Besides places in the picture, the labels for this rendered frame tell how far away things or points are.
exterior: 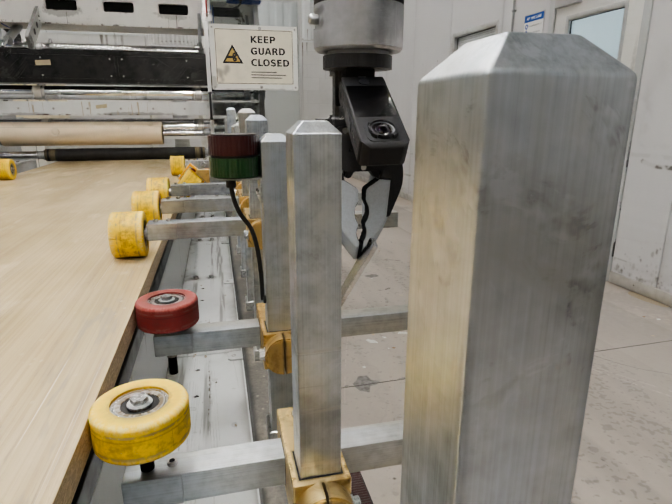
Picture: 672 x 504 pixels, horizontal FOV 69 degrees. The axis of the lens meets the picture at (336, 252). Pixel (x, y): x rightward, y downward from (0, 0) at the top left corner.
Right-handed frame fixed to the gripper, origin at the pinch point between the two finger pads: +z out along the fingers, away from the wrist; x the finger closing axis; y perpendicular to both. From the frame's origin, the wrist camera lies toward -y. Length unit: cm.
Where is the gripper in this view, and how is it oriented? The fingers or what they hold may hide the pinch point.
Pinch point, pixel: (359, 249)
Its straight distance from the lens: 53.8
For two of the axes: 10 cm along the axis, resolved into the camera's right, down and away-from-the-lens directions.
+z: 0.0, 9.6, 2.8
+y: -2.3, -2.7, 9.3
